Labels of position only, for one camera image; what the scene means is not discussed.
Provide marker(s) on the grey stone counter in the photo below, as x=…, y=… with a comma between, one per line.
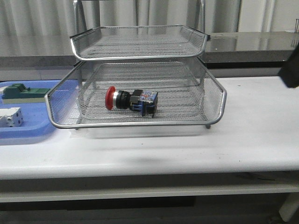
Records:
x=240, y=47

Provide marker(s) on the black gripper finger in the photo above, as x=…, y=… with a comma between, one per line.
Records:
x=289, y=73

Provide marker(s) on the red emergency stop button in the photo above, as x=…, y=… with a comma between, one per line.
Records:
x=142, y=101

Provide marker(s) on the silver mesh tray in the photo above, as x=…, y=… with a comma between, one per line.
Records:
x=175, y=74
x=138, y=42
x=170, y=106

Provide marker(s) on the white circuit breaker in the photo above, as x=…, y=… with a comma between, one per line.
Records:
x=11, y=117

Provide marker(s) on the green electrical module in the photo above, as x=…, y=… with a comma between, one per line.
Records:
x=19, y=94

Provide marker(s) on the blue plastic tray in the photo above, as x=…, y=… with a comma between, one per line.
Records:
x=35, y=117

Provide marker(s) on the silver metal rack frame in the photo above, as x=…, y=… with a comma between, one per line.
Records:
x=199, y=19

